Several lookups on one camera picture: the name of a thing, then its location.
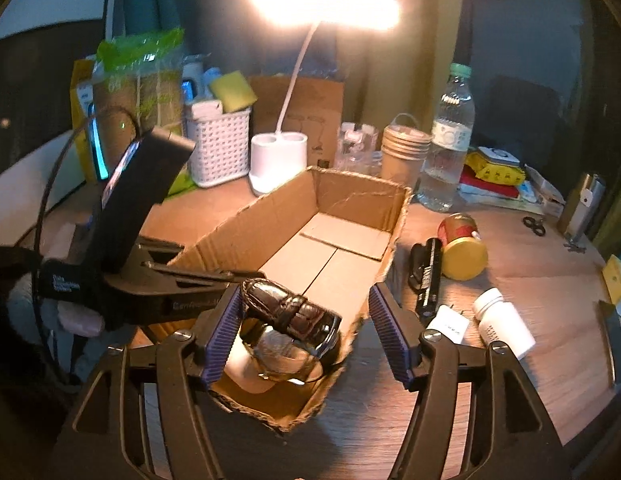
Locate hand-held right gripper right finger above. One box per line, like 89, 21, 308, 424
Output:
368, 282, 566, 480

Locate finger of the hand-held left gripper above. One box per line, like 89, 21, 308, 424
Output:
149, 261, 267, 287

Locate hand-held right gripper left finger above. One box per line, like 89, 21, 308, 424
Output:
50, 285, 241, 480

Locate cardboard box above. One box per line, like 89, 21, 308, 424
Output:
168, 166, 414, 433

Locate red can with gold lid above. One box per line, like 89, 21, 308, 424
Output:
437, 212, 490, 282

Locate white pill bottle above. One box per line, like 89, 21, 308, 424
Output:
472, 288, 536, 359

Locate person's left hand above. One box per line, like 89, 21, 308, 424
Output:
56, 305, 104, 337

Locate small white container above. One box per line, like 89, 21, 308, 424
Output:
225, 340, 278, 396

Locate white paper tag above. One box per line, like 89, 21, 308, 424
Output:
423, 304, 469, 346

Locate black rectangular tool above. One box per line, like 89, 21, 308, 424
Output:
408, 237, 445, 317

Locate white plastic basket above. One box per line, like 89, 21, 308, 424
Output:
184, 102, 252, 188

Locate yellow carton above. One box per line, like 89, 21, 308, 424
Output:
70, 60, 98, 181

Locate white carton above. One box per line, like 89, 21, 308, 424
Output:
190, 101, 224, 120

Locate tall green brown packet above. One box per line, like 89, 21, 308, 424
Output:
93, 27, 186, 136

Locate white desk lamp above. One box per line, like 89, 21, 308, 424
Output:
245, 0, 404, 197

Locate yellow green sponge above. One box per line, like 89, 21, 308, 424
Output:
210, 74, 256, 113

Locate red book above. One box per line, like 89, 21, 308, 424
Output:
461, 165, 521, 201

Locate stack of brown paper cups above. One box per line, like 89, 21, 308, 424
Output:
381, 114, 434, 193

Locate stack of papers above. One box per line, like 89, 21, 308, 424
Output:
461, 182, 546, 213

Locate clear plastic water bottle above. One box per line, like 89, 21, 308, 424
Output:
418, 62, 476, 212

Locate yellow wipes packet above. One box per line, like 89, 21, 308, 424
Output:
465, 152, 526, 186

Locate brown cardboard sheet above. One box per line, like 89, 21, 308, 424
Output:
248, 75, 345, 168

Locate white power bank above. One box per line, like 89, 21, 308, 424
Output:
478, 146, 521, 166

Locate white flat box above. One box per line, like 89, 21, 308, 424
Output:
523, 165, 566, 218

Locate black flat item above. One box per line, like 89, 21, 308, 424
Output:
598, 300, 621, 388

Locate metal flask with tag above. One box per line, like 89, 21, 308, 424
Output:
558, 172, 606, 241

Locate yellow white box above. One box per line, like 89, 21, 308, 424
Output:
601, 255, 621, 306

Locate olive curtain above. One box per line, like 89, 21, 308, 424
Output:
335, 0, 466, 126

